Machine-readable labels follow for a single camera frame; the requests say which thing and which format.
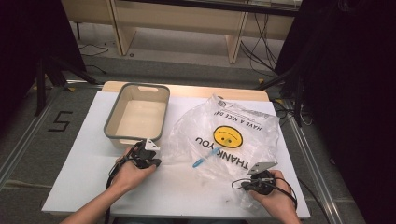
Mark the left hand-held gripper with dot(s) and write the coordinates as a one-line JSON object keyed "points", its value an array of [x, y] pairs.
{"points": [[146, 157]]}

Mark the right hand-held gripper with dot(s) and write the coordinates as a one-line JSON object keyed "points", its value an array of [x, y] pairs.
{"points": [[263, 183]]}

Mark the beige bin with grey rim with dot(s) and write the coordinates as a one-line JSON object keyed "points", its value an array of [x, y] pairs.
{"points": [[140, 118]]}

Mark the clear plastic bag yellow smiley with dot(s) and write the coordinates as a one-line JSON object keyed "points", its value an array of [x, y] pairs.
{"points": [[193, 130]]}

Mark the person's right hand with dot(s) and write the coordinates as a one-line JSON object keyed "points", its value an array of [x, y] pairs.
{"points": [[280, 199]]}

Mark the person's left hand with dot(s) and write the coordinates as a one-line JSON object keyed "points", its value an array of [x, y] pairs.
{"points": [[127, 177]]}

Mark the white foam board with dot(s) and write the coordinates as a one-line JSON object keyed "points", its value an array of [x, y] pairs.
{"points": [[174, 193]]}

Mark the blue and clear plastic stick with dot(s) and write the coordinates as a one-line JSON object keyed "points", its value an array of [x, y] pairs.
{"points": [[198, 162]]}

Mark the black tripod stand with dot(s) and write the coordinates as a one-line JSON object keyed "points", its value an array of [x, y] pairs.
{"points": [[299, 93], [42, 84]]}

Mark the black curtain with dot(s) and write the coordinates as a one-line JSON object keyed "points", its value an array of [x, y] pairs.
{"points": [[31, 31], [348, 93]]}

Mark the light wooden shelf unit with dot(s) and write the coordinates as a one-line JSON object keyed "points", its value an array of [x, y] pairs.
{"points": [[174, 15]]}

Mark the metal floor rail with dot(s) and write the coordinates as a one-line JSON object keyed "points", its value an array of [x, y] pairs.
{"points": [[28, 137], [311, 161]]}

